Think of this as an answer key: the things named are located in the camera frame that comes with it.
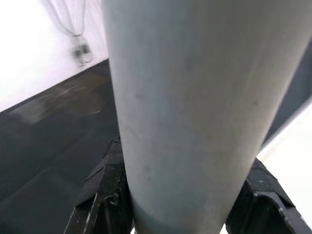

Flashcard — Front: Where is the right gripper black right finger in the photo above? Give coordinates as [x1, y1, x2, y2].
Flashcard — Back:
[225, 158, 312, 234]

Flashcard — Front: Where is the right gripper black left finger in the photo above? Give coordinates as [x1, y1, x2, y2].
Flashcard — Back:
[63, 136, 134, 234]

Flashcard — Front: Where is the white plastic table leg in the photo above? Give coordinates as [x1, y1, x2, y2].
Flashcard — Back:
[101, 0, 312, 234]

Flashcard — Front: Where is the black tablecloth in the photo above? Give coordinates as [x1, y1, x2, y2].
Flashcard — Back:
[0, 41, 312, 234]

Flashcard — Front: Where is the black power adapter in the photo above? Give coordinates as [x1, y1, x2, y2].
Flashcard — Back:
[72, 42, 93, 67]

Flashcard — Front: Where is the thin black wall cable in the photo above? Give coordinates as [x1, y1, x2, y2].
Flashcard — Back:
[41, 0, 91, 44]

